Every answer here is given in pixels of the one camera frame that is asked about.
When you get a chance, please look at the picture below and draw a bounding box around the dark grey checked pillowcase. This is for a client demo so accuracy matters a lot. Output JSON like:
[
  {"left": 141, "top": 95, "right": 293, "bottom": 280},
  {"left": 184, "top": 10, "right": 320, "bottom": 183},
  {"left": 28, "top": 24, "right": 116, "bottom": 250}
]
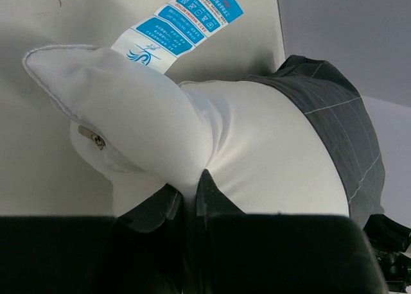
[{"left": 244, "top": 55, "right": 385, "bottom": 228}]

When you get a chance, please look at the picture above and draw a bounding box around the blue white care label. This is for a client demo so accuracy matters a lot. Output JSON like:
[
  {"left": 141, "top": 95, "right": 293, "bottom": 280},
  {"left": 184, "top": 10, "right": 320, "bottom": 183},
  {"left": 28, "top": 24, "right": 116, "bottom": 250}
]
[{"left": 110, "top": 0, "right": 243, "bottom": 74}]

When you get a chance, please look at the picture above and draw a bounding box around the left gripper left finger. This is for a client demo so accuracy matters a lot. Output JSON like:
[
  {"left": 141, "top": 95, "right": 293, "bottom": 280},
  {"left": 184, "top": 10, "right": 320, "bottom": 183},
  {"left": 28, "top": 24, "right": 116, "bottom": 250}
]
[{"left": 1, "top": 185, "right": 183, "bottom": 293}]

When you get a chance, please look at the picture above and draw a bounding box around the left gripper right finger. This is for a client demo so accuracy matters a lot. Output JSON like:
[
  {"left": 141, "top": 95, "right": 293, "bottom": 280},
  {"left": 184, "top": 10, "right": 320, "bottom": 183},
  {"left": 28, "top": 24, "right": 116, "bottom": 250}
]
[{"left": 196, "top": 171, "right": 388, "bottom": 294}]

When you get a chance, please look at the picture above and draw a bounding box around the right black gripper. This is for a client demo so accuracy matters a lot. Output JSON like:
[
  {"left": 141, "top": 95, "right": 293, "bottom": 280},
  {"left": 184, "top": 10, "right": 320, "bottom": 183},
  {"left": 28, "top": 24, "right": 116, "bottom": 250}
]
[{"left": 363, "top": 214, "right": 410, "bottom": 293}]

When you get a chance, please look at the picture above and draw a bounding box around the white pillow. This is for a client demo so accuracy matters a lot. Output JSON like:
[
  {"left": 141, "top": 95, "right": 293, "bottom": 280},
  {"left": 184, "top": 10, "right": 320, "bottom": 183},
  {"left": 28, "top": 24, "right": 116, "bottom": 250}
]
[{"left": 23, "top": 46, "right": 349, "bottom": 216}]

